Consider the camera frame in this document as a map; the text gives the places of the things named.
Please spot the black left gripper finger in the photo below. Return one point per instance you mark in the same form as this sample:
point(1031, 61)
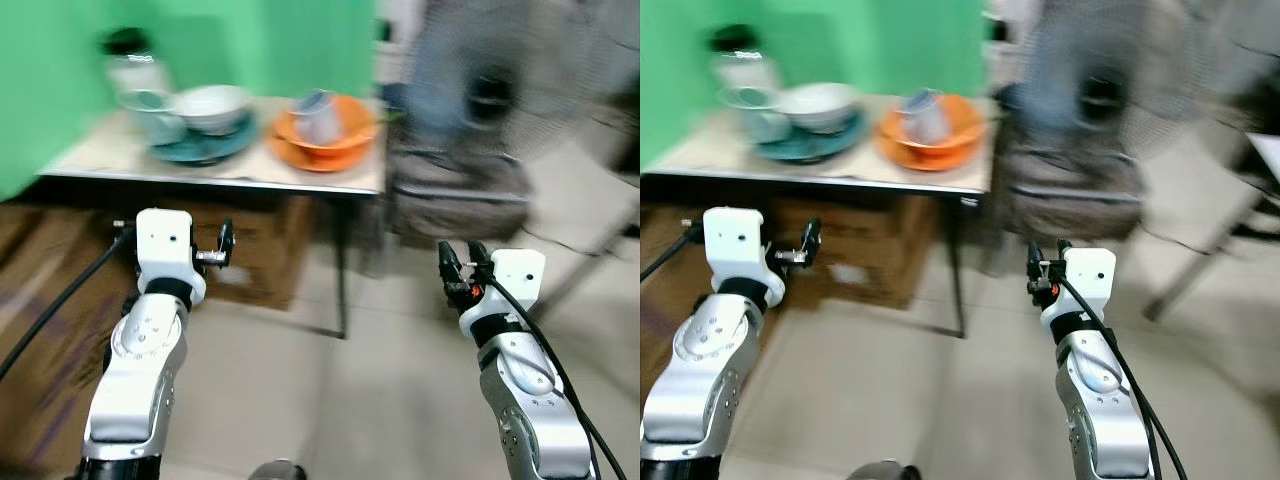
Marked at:
point(226, 243)
point(812, 243)
point(690, 227)
point(123, 229)

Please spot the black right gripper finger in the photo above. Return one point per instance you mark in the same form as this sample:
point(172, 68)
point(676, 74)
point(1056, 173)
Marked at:
point(1059, 251)
point(449, 264)
point(1035, 262)
point(479, 255)

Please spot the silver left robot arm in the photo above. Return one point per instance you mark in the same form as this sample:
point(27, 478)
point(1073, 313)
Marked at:
point(700, 380)
point(135, 380)

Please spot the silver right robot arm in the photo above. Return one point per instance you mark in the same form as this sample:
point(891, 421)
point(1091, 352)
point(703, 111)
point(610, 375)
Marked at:
point(1100, 400)
point(530, 400)

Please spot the brown cardboard box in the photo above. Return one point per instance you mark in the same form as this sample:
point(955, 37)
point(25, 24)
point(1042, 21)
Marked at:
point(860, 250)
point(265, 250)

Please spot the grey bag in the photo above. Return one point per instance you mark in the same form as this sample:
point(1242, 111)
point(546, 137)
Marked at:
point(455, 195)
point(1070, 195)

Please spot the beige table with metal legs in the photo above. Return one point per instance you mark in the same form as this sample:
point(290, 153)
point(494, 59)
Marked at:
point(250, 172)
point(860, 170)

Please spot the teal plate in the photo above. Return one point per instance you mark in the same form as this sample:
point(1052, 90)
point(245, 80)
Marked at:
point(210, 148)
point(815, 146)

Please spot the clear glass cup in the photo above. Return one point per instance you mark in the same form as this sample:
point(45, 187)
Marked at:
point(152, 118)
point(755, 115)

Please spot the orange plate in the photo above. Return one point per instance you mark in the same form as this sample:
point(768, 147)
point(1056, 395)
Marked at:
point(930, 160)
point(325, 160)

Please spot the white bowl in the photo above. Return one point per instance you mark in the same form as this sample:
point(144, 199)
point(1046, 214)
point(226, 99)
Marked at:
point(214, 108)
point(820, 105)

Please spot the orange bowl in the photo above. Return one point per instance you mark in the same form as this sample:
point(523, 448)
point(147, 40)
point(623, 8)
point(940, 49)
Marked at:
point(358, 125)
point(965, 125)

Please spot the grey cup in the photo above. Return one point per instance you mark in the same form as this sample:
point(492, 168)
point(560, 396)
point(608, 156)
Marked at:
point(925, 116)
point(318, 118)

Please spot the clear bottle with black cap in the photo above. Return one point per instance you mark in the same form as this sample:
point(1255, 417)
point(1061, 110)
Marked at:
point(135, 68)
point(742, 62)

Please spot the black standing fan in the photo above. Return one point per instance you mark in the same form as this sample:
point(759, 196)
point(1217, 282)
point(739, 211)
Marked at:
point(1100, 80)
point(490, 80)

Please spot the dark robot foot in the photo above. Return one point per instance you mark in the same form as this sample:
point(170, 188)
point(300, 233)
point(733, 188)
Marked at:
point(885, 471)
point(277, 471)

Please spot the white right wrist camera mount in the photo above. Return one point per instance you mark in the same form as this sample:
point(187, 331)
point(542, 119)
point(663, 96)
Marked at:
point(515, 278)
point(1088, 278)

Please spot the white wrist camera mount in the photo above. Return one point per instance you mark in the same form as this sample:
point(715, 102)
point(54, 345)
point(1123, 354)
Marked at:
point(163, 245)
point(733, 243)
point(515, 278)
point(1088, 278)

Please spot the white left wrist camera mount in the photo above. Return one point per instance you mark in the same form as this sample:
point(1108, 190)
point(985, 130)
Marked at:
point(733, 243)
point(163, 245)

